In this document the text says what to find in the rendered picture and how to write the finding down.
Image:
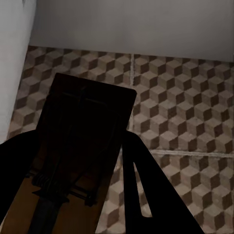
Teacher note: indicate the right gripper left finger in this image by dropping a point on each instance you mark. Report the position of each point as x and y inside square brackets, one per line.
[16, 157]

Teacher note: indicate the mousetrap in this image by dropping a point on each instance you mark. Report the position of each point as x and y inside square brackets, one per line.
[80, 132]

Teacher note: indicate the toilet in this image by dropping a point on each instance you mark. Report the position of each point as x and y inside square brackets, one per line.
[16, 24]

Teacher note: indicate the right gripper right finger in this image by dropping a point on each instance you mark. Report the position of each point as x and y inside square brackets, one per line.
[170, 215]

